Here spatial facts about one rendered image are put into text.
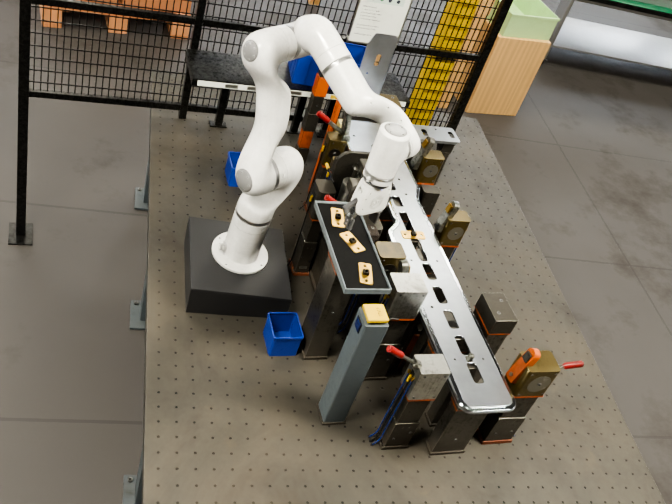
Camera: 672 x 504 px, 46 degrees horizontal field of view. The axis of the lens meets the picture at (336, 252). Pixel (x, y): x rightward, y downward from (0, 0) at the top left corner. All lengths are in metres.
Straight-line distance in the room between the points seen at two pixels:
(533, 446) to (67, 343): 1.85
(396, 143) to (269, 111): 0.44
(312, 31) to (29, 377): 1.81
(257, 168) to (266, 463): 0.84
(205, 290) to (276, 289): 0.24
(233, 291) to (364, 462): 0.67
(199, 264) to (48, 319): 1.04
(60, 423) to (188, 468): 1.00
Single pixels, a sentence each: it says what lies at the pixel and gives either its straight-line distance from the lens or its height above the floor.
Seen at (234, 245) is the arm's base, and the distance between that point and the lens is 2.58.
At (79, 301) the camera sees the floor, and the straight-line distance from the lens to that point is 3.55.
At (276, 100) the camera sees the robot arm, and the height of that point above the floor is 1.42.
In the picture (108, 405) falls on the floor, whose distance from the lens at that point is 3.21.
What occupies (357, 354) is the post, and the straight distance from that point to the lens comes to 2.18.
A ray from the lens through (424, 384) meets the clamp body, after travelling 2.21.
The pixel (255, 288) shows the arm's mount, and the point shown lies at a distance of 2.58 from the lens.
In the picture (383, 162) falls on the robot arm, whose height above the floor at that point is 1.48.
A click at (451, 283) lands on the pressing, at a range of 2.57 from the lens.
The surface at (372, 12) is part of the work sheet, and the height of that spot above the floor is 1.29.
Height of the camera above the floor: 2.60
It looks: 40 degrees down
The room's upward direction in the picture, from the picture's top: 20 degrees clockwise
